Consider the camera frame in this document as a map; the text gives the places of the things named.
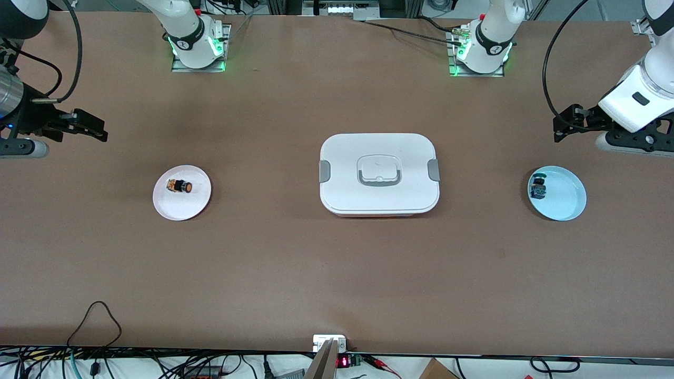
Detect white lunch box grey clips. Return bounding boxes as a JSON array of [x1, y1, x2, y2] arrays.
[[319, 133, 441, 218]]

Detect small white box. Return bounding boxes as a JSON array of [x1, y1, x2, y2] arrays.
[[313, 335, 348, 352]]

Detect round light blue plate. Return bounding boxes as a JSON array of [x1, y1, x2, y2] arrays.
[[528, 166, 587, 222]]

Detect tan black patterned object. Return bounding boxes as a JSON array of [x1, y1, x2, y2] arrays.
[[0, 40, 22, 69]]

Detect round pink plate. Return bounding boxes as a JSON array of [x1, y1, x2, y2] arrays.
[[153, 165, 212, 221]]

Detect white lit device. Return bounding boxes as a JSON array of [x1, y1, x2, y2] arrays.
[[303, 0, 381, 16]]

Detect orange red device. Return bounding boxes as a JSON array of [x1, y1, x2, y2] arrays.
[[182, 365, 222, 379]]

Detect red clip lead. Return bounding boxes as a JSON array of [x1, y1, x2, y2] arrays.
[[363, 355, 402, 377]]

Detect aluminium profile bar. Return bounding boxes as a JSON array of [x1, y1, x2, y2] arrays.
[[303, 339, 340, 379]]

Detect green push button switch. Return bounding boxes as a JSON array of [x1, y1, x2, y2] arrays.
[[529, 173, 548, 200]]

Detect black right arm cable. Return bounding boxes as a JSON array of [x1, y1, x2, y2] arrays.
[[11, 0, 83, 103]]

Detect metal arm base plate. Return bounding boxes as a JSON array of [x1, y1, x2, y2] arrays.
[[447, 29, 505, 78], [171, 23, 232, 73]]

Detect thin black looped cable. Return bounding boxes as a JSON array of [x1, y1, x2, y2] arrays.
[[67, 301, 123, 349]]

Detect black cable to arm base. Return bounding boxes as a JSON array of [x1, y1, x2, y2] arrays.
[[354, 16, 469, 47]]

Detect black oval cable loop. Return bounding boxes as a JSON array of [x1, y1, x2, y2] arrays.
[[529, 356, 581, 373]]

